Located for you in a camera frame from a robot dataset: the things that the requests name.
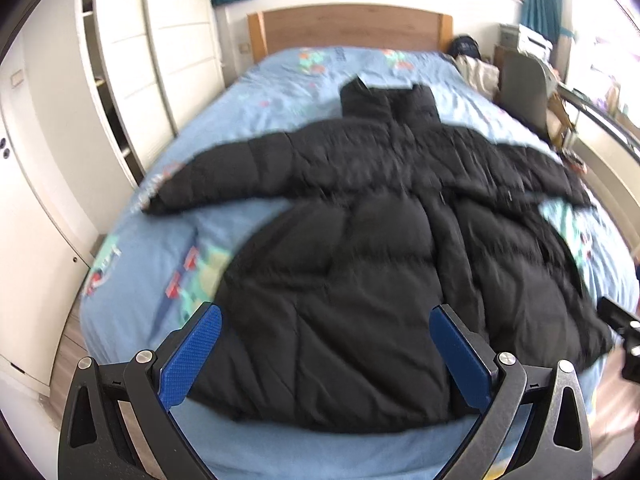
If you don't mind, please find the black puffer coat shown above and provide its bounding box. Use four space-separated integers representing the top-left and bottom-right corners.
144 79 613 434

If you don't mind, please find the blue monster-print bed cover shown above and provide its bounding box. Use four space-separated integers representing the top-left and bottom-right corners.
80 47 639 479

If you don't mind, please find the long desk by window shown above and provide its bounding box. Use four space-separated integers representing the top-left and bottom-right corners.
558 84 639 252

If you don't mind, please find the grey desk chair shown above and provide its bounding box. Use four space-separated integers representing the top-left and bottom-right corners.
498 51 558 142

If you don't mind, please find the cream cloth pile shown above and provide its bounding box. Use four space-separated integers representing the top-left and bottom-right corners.
454 55 500 100

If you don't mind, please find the white printer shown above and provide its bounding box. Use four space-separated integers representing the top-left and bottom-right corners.
500 24 552 62

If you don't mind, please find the dark blue backpack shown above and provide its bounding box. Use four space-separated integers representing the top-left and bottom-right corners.
447 35 482 60

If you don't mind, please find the wooden headboard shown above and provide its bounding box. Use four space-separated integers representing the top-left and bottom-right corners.
247 3 454 63

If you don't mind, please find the white sliding wardrobe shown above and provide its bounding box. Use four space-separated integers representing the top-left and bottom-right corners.
1 0 224 396

